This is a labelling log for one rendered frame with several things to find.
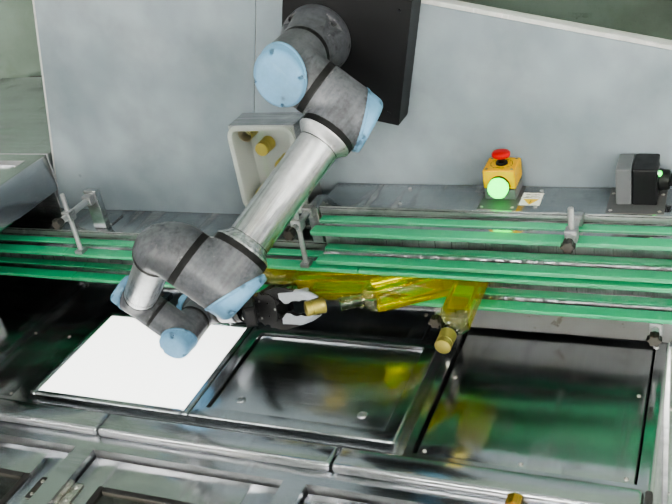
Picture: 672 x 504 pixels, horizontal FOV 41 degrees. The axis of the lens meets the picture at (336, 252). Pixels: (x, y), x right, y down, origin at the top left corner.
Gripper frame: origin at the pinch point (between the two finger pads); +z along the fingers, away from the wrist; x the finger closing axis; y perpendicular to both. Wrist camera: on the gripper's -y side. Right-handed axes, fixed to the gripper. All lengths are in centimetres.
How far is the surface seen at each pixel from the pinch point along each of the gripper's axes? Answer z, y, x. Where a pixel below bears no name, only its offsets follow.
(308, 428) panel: 5.4, -21.0, 19.0
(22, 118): -114, 49, -49
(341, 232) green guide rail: 7.0, 5.9, -15.1
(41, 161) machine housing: -86, 21, -37
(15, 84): -142, 79, -60
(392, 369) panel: 16.4, 0.5, 14.8
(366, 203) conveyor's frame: 9.9, 15.5, -19.4
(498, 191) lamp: 40.5, 14.9, -19.7
